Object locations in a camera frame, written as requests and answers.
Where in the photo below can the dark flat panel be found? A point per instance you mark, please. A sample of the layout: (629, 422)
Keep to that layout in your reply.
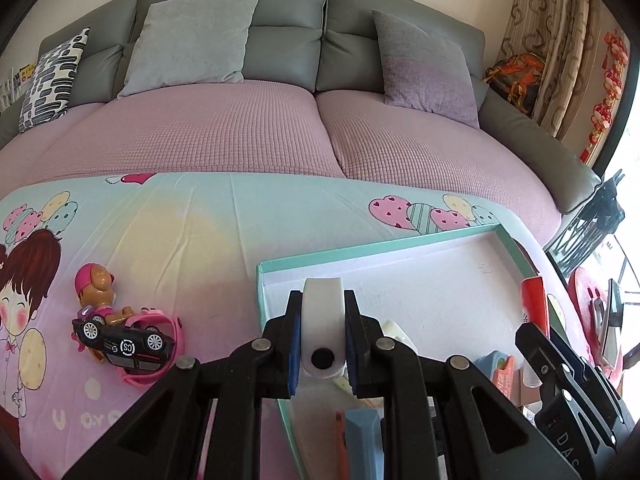
(612, 330)

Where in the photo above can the beige patterned curtain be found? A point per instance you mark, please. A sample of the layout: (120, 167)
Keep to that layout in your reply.
(555, 35)

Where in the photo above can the orange patterned bag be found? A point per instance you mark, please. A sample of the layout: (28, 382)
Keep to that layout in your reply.
(520, 80)

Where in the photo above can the black white patterned pillow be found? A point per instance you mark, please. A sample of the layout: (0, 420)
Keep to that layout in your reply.
(50, 80)

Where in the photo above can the pink round stool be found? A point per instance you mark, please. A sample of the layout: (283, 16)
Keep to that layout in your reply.
(582, 290)

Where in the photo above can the grey sofa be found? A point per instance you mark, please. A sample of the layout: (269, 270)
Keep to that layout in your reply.
(285, 50)

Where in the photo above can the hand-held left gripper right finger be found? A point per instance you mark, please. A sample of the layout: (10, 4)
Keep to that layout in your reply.
(352, 350)

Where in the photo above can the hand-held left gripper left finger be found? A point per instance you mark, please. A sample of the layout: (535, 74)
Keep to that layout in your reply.
(295, 345)

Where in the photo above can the white smartwatch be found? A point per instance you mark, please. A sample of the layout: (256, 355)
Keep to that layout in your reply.
(322, 310)

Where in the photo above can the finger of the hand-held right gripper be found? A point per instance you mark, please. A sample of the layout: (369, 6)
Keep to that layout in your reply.
(537, 355)
(582, 365)

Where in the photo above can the printed cartoon blanket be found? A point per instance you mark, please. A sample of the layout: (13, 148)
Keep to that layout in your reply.
(200, 240)

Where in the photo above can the black toy car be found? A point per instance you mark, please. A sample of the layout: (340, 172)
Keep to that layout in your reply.
(120, 347)

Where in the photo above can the red hanging knot ornament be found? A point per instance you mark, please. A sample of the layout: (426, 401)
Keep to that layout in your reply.
(612, 80)

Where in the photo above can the pink sofa cover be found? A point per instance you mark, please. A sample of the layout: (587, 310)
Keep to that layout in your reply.
(225, 130)

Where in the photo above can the black metal rack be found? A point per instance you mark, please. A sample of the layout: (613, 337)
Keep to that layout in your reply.
(595, 210)

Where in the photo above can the teal-rimmed white tray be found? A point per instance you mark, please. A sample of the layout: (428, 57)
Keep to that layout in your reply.
(425, 285)

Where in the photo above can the white shelf with papers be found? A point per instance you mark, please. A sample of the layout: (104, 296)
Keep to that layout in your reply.
(15, 85)

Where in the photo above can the grey lilac pillow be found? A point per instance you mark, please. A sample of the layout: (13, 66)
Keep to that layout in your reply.
(425, 75)

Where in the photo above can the light grey pillow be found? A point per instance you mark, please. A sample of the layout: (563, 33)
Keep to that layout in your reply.
(190, 45)

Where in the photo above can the brown toy dog figure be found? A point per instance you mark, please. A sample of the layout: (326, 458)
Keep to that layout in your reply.
(97, 285)

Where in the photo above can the red tube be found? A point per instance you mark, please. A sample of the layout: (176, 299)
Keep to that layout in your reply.
(534, 300)

